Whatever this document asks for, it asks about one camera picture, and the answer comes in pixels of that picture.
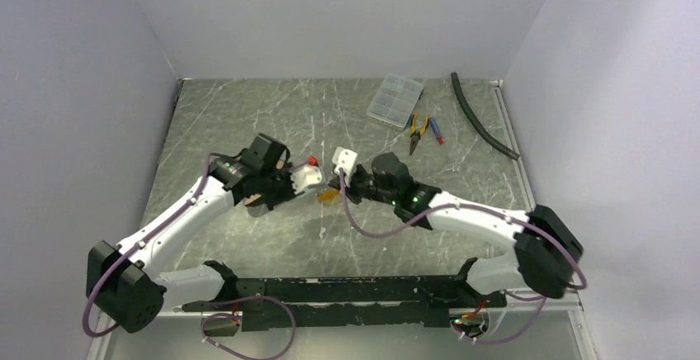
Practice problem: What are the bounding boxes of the yellow handled pliers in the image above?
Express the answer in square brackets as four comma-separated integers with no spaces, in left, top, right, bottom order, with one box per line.
[409,112,429,155]

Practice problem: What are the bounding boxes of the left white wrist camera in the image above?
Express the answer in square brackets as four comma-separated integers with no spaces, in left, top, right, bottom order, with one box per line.
[291,163,326,195]

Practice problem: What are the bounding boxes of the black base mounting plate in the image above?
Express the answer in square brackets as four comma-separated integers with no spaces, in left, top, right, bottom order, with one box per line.
[182,275,507,332]

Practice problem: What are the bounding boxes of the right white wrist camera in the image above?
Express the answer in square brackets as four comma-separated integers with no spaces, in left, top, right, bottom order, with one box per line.
[332,146,357,177]

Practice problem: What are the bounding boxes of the clear plastic organizer box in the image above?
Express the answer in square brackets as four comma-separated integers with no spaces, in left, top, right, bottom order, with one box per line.
[367,74,424,128]

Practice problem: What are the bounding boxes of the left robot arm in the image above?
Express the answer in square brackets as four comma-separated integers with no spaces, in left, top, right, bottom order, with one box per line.
[82,133,309,338]

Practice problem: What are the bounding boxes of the orange transparent sunglasses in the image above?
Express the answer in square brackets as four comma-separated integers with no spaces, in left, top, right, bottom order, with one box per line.
[316,187,340,205]

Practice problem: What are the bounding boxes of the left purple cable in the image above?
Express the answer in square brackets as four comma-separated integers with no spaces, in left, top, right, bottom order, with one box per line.
[82,153,297,360]

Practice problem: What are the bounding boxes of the black rubber hose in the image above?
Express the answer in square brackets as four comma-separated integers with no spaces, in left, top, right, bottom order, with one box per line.
[449,72,521,162]

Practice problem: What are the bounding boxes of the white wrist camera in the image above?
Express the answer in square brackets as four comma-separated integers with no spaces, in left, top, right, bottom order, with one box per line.
[332,146,357,177]
[291,163,326,195]

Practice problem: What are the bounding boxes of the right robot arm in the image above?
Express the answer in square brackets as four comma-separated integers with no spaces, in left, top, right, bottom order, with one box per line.
[331,147,587,306]

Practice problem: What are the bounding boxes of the aluminium frame rail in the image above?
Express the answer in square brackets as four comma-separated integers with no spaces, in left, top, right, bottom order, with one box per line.
[100,278,584,318]

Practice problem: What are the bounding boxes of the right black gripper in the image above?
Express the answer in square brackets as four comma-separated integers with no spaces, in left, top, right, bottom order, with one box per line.
[329,166,398,206]

